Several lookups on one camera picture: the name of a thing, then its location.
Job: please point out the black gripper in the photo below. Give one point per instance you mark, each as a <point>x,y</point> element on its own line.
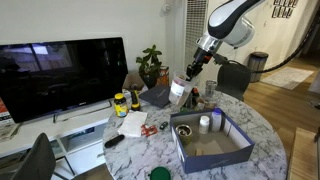
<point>200,61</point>

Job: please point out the white medicine bottle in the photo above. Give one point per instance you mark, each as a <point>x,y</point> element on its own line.
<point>204,125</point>

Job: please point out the white franka robot arm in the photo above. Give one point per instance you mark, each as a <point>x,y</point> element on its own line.
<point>230,20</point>

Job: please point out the hot sauce bottle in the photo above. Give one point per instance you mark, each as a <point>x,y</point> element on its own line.
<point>195,94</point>

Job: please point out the grey printed cup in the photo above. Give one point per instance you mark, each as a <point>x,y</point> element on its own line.
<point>211,89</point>

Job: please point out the yellow mustard bottle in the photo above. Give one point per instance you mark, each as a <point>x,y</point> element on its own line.
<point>135,98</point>

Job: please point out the yellow vitamin bottle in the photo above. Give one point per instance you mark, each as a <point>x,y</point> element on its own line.
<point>120,106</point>

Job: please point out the dark blue cardboard box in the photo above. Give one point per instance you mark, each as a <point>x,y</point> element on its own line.
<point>213,161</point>

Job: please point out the clear acrylic organizer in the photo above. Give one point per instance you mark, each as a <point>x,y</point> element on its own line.
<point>201,105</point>

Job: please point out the green potted plant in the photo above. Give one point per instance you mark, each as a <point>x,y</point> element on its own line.
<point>150,63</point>

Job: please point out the tall white grille heater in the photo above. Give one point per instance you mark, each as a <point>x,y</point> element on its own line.
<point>195,23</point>

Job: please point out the round tin can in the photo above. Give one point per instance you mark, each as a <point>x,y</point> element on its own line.
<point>183,132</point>

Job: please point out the small dark key fob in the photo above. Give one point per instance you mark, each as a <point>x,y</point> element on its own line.
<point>163,125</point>

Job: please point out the brown paper bag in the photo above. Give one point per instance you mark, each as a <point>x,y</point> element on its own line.
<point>133,81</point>

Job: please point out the silver trash can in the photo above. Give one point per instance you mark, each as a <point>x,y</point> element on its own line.
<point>258,66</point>

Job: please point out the red sauce packet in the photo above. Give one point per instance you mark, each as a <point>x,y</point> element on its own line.
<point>149,130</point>

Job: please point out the white paper napkin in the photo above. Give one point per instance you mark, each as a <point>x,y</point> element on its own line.
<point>132,123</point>

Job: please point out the light patterned rug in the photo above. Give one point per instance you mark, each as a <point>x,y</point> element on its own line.
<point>286,77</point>

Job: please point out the black remote control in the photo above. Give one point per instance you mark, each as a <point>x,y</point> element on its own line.
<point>114,141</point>

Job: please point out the round green lid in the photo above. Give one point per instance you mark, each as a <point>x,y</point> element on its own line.
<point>160,174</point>

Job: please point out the black flat screen television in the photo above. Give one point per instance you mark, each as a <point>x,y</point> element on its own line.
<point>60,76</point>

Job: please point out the light wooden bench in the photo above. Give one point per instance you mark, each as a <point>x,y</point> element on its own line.
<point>303,156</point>

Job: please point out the white television stand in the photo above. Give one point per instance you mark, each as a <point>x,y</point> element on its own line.
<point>36,131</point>

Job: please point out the black office chair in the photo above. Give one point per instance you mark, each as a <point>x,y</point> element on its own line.
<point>38,160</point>

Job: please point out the black chair with gold frame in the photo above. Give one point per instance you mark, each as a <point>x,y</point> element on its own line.
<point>235,80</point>

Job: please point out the white wall thermostat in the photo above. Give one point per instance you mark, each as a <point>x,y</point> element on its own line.
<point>165,8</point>

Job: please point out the black framed wall pictures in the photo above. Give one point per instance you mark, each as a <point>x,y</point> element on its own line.
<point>283,9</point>

